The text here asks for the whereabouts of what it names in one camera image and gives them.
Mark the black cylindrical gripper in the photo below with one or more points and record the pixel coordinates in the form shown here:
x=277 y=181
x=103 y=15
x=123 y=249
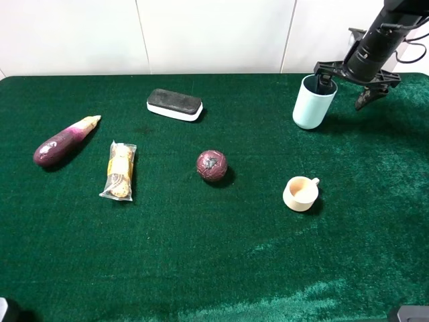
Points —
x=364 y=61

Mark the light blue plastic cup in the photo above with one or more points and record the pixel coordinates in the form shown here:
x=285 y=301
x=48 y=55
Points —
x=312 y=102

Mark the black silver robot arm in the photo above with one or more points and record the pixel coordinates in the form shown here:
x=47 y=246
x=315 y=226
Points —
x=414 y=15

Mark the small beige wooden cup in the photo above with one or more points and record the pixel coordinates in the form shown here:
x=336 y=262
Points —
x=300 y=193

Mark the dark red round ball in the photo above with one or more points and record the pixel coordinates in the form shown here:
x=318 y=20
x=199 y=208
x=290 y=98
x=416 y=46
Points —
x=211 y=165

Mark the black white board eraser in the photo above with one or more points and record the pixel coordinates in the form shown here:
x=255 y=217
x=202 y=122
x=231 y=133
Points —
x=174 y=105

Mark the wrapped cookie snack pack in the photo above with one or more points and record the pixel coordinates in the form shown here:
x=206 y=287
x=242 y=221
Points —
x=119 y=172

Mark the purple toy eggplant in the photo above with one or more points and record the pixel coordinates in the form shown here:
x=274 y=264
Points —
x=55 y=149

